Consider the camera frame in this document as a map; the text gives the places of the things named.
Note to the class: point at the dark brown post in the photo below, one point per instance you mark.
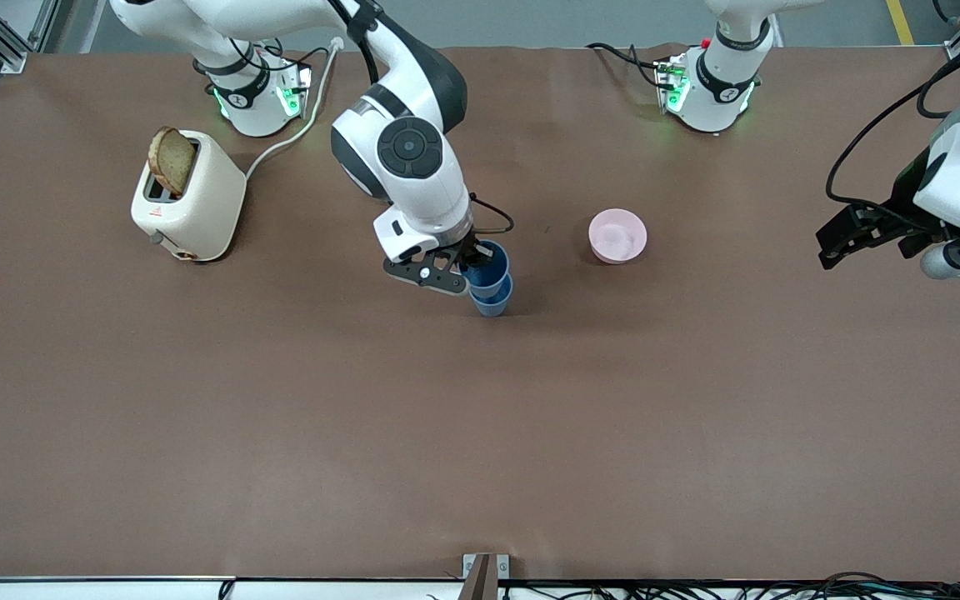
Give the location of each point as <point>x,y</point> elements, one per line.
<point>480,583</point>

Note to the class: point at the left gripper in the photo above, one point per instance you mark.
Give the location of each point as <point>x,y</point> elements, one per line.
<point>907,193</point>

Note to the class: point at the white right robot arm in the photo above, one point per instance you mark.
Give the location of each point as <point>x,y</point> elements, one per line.
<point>426,192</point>

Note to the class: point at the brown table mat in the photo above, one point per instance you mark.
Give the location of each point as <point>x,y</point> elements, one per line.
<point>480,433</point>

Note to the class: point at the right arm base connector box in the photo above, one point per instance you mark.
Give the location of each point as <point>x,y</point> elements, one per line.
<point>292,92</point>

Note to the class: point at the grey metal bracket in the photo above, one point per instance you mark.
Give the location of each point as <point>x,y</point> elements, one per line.
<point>503,567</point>

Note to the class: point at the cream white toaster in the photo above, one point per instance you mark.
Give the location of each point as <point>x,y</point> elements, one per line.
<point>205,208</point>

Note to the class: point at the blue plastic cup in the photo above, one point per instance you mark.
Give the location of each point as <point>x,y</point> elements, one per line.
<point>492,306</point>
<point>492,279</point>

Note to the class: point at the pink bowl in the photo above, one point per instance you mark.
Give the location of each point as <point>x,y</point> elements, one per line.
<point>617,237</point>

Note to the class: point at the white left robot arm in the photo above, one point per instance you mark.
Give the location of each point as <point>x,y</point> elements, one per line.
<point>717,100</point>

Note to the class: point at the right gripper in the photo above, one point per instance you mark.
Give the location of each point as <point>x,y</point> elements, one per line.
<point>472,251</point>

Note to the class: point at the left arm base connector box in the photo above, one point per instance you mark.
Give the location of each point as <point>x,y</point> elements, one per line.
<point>672,83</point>

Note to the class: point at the brown bread slice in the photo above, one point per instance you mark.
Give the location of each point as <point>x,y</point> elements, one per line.
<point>172,162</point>

